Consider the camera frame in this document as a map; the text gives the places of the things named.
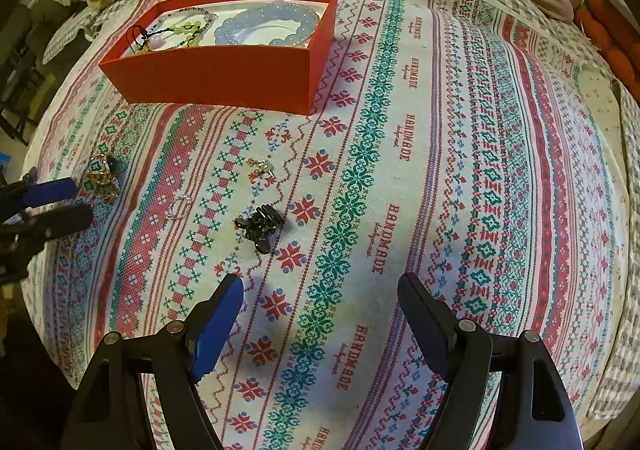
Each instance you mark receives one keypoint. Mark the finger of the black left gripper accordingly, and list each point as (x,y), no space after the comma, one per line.
(29,238)
(19,196)

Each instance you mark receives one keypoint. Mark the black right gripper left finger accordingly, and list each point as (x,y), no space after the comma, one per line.
(109,410)

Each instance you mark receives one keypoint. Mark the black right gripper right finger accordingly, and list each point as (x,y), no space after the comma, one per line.
(533,410)

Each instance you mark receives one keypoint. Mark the black hair claw clip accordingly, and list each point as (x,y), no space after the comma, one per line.
(260,226)

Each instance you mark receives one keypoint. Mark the gold earring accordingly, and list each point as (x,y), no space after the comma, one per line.
(260,169)

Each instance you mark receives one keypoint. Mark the red jewelry box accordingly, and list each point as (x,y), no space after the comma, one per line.
(267,77)

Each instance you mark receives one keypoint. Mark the red white plush toy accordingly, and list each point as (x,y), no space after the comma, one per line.
(614,37)

